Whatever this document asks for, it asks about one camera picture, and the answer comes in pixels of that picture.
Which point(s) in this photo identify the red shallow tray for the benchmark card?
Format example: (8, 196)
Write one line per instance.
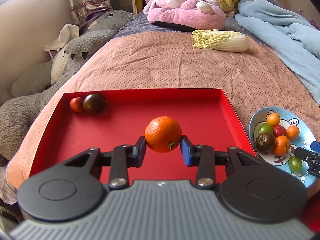
(205, 116)

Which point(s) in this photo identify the dark purple tomato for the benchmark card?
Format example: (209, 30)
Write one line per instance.
(93, 103)
(265, 142)

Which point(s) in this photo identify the small red tomato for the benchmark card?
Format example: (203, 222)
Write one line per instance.
(76, 104)

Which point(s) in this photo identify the napa cabbage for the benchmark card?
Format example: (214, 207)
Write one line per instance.
(229, 41)

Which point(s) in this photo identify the green tomato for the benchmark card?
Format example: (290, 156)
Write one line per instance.
(265, 128)
(295, 164)

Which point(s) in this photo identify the light blue blanket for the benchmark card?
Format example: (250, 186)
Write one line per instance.
(291, 36)

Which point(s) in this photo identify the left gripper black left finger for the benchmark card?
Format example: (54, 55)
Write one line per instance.
(122, 158)

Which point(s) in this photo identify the pink dotted bedspread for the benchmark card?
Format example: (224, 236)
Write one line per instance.
(146, 56)

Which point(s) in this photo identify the white tote bag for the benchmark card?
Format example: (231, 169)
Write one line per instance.
(67, 33)

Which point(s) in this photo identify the blue cartoon tiger plate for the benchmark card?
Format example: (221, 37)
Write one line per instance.
(304, 140)

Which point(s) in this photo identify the small yellow-orange mandarin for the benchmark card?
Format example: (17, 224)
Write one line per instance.
(273, 119)

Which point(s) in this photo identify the dark purple tomato back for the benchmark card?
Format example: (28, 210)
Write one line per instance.
(93, 103)

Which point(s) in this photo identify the pink plush bunny pillow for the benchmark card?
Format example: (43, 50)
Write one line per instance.
(187, 15)

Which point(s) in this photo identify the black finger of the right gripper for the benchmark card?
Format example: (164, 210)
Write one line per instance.
(310, 157)
(315, 146)

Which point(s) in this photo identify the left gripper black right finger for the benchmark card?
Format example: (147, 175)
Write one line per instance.
(202, 157)

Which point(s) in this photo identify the grey shark plush toy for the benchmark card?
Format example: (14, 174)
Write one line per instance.
(34, 89)

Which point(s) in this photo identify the large orange mandarin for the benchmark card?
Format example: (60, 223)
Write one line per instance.
(163, 134)

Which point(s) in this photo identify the wrinkled red fruit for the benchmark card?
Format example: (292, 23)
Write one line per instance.
(279, 131)

